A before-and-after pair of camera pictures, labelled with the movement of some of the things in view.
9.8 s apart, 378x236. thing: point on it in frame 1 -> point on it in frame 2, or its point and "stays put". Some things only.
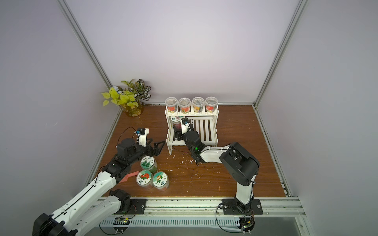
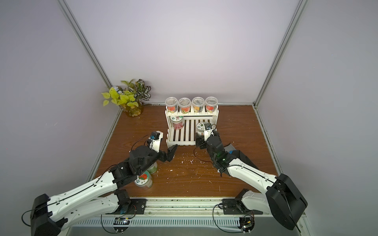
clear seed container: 184,104 stays put
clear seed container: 198,104 stays put
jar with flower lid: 175,120 stays put
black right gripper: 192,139 -> 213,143
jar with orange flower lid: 161,181 -> 200,128
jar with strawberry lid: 144,180 stays put
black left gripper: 155,151 -> 167,156
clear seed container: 211,103 stays put
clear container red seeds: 171,103 stays put
